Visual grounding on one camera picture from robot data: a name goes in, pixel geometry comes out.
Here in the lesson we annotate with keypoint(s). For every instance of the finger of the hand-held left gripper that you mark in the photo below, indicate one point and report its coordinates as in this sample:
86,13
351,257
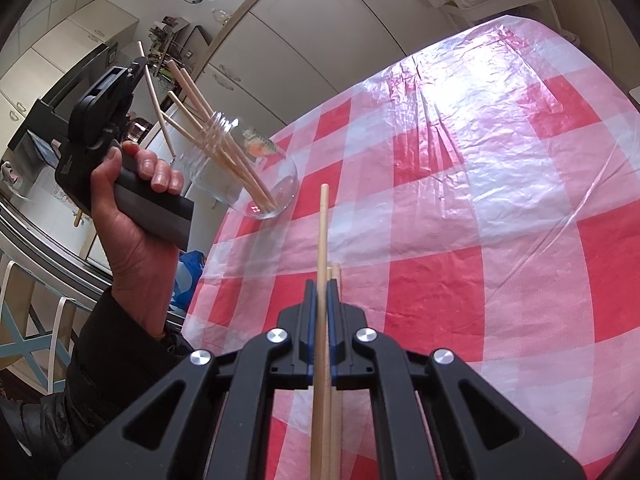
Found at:
137,68

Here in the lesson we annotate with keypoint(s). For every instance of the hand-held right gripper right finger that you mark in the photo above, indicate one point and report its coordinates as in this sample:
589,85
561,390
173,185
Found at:
332,310

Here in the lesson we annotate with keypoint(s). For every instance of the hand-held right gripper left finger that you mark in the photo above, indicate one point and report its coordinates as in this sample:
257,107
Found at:
311,305

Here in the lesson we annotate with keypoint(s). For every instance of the wooden chopstick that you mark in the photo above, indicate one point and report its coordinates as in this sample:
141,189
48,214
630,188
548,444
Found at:
198,92
157,105
336,270
188,87
183,110
322,240

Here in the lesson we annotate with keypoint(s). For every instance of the clear glass jar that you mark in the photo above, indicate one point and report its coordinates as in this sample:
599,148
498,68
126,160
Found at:
280,185

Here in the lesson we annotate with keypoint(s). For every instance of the person's left forearm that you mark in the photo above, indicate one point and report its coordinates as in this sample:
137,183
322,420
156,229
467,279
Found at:
100,385

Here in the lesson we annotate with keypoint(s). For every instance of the person's left hand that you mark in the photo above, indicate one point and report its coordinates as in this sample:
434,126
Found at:
130,255

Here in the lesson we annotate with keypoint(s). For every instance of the steel kettle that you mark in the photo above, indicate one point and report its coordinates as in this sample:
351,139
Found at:
137,130

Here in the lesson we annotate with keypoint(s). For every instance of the dark cutting board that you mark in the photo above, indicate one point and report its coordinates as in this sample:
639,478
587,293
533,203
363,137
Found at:
197,42

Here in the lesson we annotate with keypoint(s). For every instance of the clear plastic bottle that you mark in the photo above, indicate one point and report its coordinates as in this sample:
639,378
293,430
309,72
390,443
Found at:
222,16

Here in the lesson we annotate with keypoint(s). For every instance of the blue plastic bag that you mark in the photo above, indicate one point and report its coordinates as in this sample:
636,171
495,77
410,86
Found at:
189,275

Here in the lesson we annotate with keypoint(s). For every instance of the red checkered plastic tablecloth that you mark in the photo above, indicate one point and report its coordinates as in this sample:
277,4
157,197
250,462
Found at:
450,210

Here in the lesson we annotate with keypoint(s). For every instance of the white base cabinets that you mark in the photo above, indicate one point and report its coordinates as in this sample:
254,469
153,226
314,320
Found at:
310,35

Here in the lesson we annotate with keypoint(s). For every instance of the white chair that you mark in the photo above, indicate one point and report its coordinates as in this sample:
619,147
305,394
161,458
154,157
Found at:
56,330

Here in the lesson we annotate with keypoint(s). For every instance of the white rolling cart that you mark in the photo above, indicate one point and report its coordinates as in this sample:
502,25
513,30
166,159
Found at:
500,2

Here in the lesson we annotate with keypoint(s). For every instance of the wall spice rack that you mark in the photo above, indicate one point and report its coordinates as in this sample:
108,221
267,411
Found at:
165,30

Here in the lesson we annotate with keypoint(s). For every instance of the white wall cabinets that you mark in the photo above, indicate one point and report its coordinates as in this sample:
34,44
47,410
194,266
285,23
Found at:
60,35

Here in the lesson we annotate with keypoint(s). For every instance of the chrome tube frame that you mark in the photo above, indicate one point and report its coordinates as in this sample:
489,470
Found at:
50,245

